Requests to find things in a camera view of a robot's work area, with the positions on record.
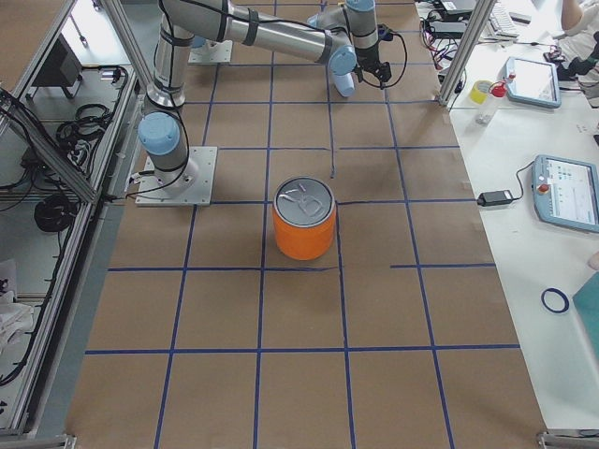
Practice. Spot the yellow tape roll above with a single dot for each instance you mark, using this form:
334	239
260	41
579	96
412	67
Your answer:
480	91

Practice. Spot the teal board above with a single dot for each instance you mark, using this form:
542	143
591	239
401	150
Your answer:
586	303

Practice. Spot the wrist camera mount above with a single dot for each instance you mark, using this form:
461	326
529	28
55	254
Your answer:
384	33

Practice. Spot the orange canister with grey lid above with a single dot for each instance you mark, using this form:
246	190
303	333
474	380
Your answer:
304	214

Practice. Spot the teach pendant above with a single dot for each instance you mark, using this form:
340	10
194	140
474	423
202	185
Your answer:
565	192
532	82

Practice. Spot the aluminium frame post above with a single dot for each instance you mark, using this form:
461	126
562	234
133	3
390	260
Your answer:
474	29

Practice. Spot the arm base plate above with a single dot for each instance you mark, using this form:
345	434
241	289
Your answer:
207	52
175	189

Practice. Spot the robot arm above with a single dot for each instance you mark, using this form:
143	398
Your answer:
243	97

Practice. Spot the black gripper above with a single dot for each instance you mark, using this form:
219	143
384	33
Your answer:
366	60

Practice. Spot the teach pendant near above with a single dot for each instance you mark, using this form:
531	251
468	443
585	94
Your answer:
565	192

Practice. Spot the black power brick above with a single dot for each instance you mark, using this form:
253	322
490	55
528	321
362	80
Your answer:
494	198

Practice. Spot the white cup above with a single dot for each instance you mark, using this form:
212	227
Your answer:
344	84

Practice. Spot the teach pendant far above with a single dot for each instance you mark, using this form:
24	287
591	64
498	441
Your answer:
532	82

